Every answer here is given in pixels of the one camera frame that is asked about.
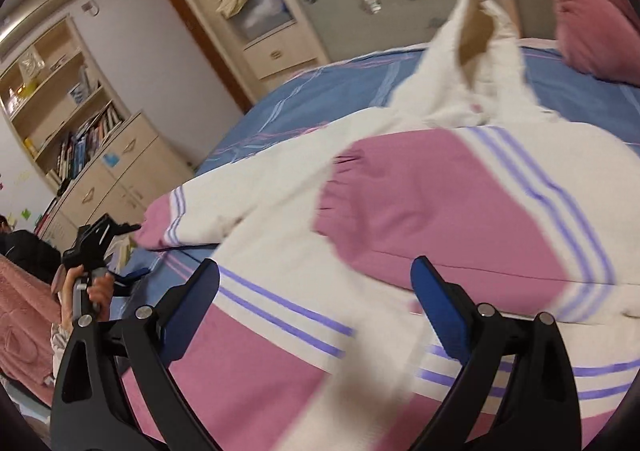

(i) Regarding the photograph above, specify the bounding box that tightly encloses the clear storage box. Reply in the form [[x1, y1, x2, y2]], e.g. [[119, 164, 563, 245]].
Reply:
[[235, 0, 297, 42]]

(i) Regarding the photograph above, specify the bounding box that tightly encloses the person's left forearm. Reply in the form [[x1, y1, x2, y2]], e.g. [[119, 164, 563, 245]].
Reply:
[[49, 316, 77, 386]]

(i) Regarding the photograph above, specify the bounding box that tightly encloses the blue plaid bed sheet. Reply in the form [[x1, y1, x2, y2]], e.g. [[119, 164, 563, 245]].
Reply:
[[107, 43, 640, 292]]

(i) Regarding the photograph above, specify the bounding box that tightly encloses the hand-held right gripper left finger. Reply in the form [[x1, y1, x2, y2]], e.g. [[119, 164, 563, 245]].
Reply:
[[50, 258, 221, 451]]

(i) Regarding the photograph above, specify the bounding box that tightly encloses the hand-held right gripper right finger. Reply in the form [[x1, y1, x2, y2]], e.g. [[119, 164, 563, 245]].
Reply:
[[380, 256, 583, 451]]

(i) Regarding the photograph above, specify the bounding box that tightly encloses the beige wooden cabinet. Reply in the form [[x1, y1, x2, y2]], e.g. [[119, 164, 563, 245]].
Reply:
[[35, 111, 197, 252]]

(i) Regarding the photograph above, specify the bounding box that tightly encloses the thin black cable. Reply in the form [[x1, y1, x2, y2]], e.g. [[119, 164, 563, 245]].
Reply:
[[147, 241, 227, 253]]

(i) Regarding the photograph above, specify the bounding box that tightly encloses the crumpled pink cloth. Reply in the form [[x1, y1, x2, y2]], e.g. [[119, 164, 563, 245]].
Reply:
[[542, 0, 640, 82]]

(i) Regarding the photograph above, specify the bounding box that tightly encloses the pink towel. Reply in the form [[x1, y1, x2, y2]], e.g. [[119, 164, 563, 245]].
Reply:
[[122, 0, 640, 451]]

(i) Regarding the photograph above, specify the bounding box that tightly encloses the pink fleece blanket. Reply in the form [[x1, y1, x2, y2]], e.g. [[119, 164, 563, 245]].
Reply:
[[0, 253, 67, 388]]

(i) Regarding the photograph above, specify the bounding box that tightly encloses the clear plastic bag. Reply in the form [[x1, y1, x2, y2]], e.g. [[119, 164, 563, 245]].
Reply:
[[19, 48, 49, 78]]

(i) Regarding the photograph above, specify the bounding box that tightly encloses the row of books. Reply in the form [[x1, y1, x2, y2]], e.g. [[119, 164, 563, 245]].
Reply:
[[45, 103, 126, 186]]

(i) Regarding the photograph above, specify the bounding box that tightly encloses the person's left hand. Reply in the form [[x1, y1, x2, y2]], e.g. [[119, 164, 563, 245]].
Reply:
[[59, 267, 115, 327]]

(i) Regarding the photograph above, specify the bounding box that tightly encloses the white air conditioner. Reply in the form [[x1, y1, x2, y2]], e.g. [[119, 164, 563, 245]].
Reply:
[[0, 0, 94, 48]]

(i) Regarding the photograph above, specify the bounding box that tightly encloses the beige wooden bookshelf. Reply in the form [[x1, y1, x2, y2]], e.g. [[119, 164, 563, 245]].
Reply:
[[0, 16, 137, 192]]

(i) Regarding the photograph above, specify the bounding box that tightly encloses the beige wooden drawer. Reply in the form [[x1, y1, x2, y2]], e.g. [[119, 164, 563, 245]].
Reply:
[[244, 33, 322, 80]]

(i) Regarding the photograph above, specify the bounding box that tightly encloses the wardrobe with frosted doors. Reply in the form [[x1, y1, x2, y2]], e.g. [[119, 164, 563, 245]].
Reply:
[[145, 0, 556, 82]]

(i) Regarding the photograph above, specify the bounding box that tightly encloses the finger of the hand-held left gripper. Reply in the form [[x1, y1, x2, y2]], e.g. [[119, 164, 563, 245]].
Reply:
[[112, 267, 151, 287]]

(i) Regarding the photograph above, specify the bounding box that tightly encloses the blue and white box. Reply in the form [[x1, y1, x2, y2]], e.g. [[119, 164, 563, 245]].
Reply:
[[67, 80, 92, 104]]

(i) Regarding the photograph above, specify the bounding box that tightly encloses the dark cloth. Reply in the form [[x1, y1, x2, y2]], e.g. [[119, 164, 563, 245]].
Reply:
[[0, 213, 63, 285]]

